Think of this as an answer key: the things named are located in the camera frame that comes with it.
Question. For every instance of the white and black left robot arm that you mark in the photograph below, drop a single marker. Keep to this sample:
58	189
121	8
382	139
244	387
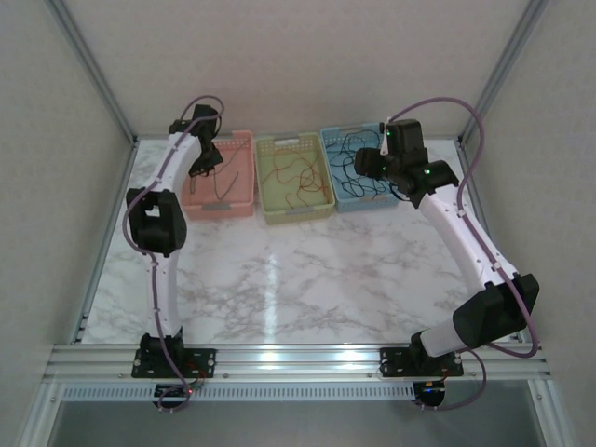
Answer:
165	288

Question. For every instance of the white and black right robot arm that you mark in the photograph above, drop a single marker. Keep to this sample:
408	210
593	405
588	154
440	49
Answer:
465	237

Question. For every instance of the pink plastic basket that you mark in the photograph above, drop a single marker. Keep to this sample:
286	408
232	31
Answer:
207	191

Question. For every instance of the blue plastic basket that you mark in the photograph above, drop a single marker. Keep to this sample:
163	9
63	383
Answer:
354	205

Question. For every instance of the green plastic basket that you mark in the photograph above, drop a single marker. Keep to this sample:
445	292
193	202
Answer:
274	215

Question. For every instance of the black right controller board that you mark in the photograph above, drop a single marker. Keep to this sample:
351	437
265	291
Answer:
430	393

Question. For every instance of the black controller board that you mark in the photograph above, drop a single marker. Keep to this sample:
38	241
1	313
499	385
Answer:
430	393
174	393

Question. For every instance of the black left controller board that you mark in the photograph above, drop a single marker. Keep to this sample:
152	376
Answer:
174	393

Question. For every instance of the aluminium frame post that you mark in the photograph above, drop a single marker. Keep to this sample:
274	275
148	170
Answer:
500	70
97	74

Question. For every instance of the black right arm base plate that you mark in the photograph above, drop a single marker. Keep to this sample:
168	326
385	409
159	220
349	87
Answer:
396	363

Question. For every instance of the aluminium mounting rail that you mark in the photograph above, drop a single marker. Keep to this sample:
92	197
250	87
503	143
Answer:
298	361

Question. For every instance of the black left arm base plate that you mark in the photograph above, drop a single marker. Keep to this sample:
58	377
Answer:
200	361

